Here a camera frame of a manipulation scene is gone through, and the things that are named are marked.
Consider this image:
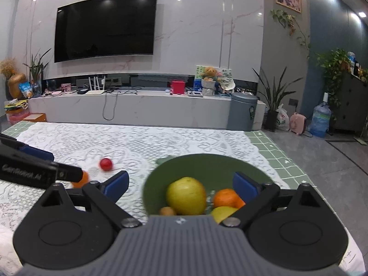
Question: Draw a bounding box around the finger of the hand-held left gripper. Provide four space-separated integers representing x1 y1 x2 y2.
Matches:
0 134 55 162
54 162 84 183

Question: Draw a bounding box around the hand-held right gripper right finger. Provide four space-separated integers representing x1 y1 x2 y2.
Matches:
222 172 328 228

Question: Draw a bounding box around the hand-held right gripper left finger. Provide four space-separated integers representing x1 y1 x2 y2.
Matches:
37 170 143 228

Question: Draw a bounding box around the orange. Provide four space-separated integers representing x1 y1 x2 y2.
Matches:
71 171 89 189
213 189 245 209

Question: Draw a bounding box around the yellow red apple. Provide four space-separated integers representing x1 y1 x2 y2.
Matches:
210 206 239 224

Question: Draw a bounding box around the green colander bowl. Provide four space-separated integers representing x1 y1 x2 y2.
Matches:
143 153 284 225

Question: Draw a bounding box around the yellow green apple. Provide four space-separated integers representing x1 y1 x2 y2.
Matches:
166 177 207 216

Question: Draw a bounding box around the orange wooden box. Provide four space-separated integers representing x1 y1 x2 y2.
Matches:
22 113 47 123

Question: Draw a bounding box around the pink storage bin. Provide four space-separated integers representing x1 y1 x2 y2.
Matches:
6 109 29 125

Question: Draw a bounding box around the white lace tablecloth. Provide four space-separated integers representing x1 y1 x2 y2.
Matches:
0 122 365 275

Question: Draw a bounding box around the blue snack bag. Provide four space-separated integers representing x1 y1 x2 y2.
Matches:
19 82 32 98

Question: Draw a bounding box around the gold vase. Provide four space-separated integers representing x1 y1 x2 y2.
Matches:
8 73 28 100

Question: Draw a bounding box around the tall potted plant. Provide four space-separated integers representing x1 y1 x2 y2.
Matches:
252 67 304 131

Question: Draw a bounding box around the grey trash bin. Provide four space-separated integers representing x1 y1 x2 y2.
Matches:
227 92 258 132

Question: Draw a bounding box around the white plastic bag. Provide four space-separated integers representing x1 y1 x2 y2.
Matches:
276 105 290 131

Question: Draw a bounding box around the pink bag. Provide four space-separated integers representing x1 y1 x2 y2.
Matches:
289 112 308 135

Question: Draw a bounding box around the white router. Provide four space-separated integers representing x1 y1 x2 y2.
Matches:
86 76 106 95

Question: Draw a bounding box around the thin-leaved potted plant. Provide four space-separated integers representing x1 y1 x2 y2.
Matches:
23 48 52 85

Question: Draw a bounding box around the white TV console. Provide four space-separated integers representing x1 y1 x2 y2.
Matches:
27 73 266 131

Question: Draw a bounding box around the dried grass bunch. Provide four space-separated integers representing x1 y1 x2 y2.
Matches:
0 58 16 78

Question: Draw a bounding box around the blue water bottle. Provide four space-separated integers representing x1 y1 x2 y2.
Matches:
309 92 332 138

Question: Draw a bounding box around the red box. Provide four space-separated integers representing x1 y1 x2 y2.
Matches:
170 80 185 95

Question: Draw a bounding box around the printed green board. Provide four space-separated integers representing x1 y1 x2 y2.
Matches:
195 66 233 92

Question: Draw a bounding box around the teddy bear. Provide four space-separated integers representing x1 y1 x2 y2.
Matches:
201 67 218 81

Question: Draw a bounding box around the grey cabinet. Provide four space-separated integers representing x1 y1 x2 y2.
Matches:
333 72 368 135

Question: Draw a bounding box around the black television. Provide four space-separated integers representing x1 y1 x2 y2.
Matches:
54 0 158 63

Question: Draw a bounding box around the bushy green plant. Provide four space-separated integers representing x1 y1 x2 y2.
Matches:
315 49 351 118

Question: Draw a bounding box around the hanging vine plant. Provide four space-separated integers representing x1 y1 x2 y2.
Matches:
270 9 311 59

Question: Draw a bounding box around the black cable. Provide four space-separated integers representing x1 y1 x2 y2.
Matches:
103 90 138 120

